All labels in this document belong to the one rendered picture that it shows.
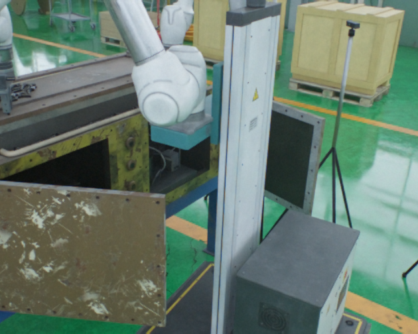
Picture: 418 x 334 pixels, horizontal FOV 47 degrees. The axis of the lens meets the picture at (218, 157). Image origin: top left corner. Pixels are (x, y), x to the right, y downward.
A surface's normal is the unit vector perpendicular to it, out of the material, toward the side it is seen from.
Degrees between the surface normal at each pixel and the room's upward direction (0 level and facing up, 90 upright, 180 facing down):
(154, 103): 98
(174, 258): 0
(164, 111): 95
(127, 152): 90
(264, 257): 0
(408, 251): 0
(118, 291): 90
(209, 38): 90
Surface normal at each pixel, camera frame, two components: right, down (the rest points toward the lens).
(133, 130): 0.80, 0.29
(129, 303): -0.09, 0.42
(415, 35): -0.58, 0.33
